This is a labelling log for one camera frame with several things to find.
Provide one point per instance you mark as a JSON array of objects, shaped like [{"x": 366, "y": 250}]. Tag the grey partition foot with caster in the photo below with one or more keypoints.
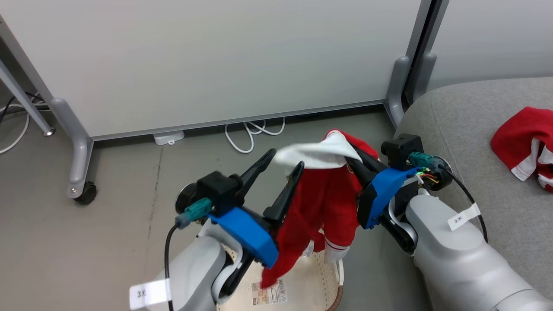
[{"x": 77, "y": 147}]

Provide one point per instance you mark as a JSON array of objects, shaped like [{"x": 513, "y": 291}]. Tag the black caster wheel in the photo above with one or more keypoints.
[{"x": 86, "y": 193}]

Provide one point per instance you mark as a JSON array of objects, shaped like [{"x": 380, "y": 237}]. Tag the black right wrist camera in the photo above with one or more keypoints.
[{"x": 399, "y": 149}]

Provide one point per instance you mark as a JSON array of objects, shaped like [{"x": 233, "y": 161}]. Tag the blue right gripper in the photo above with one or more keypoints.
[{"x": 380, "y": 194}]

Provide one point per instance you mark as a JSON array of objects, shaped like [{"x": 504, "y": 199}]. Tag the large white partition panel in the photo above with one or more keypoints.
[{"x": 216, "y": 56}]

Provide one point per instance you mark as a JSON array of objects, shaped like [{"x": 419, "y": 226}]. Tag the printed basket sticker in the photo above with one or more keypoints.
[{"x": 270, "y": 293}]

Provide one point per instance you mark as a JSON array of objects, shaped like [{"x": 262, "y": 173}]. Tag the small white partition panel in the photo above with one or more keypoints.
[{"x": 492, "y": 39}]

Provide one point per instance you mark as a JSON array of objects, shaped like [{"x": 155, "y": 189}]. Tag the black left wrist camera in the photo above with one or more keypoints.
[{"x": 220, "y": 190}]

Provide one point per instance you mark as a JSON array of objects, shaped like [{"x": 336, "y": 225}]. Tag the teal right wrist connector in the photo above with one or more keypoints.
[{"x": 420, "y": 159}]

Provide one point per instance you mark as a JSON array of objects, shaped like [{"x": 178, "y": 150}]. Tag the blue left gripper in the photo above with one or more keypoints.
[{"x": 248, "y": 235}]

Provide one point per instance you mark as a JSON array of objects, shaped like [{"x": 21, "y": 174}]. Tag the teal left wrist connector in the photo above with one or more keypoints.
[{"x": 196, "y": 211}]

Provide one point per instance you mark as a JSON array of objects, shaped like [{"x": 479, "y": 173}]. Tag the red garment with white stripes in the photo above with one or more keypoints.
[{"x": 518, "y": 138}]

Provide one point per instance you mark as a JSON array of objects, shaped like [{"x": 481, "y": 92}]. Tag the grey fabric sofa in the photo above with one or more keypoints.
[{"x": 466, "y": 121}]

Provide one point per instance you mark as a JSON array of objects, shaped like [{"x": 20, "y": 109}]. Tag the grey metal table leg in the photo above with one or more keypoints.
[{"x": 21, "y": 97}]

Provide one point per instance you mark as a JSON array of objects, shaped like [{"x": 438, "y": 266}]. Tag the white power adapter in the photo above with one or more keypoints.
[{"x": 168, "y": 138}]

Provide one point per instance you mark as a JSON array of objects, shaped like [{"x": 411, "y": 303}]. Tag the beige plastic laundry basket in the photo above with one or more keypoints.
[{"x": 306, "y": 285}]

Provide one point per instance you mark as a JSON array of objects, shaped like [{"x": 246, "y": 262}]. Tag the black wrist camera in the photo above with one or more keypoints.
[
  {"x": 220, "y": 190},
  {"x": 399, "y": 149}
]

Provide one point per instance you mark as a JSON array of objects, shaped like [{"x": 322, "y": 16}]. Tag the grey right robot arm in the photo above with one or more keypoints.
[{"x": 458, "y": 259}]

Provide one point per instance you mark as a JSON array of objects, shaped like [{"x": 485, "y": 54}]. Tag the red garment with white collar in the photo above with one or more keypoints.
[{"x": 319, "y": 198}]

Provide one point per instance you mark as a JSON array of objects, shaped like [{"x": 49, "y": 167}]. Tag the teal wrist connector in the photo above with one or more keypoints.
[
  {"x": 196, "y": 211},
  {"x": 420, "y": 159}
]

